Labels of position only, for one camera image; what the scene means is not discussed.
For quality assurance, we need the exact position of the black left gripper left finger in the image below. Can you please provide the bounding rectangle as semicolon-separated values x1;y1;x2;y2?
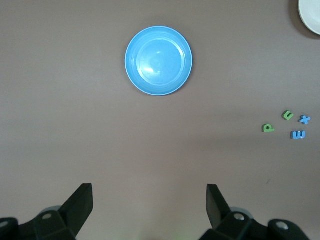
0;183;94;240

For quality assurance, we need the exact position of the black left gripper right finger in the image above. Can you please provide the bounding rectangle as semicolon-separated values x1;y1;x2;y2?
201;184;311;240

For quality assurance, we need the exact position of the blue lowercase letter m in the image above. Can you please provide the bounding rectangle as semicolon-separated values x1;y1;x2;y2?
290;130;307;140

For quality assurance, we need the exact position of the green lowercase letter n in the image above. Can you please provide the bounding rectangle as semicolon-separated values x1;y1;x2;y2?
281;110;295;121

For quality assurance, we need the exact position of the blue lowercase letter x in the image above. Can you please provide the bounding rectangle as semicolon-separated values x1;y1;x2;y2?
297;115;312;126

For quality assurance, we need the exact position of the brown table mat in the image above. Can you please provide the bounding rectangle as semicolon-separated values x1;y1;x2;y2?
0;0;320;240

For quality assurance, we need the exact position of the blue plate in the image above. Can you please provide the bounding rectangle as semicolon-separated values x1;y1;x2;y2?
124;25;194;97

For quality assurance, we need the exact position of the beige plate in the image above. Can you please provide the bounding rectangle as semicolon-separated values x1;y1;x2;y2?
298;0;320;36

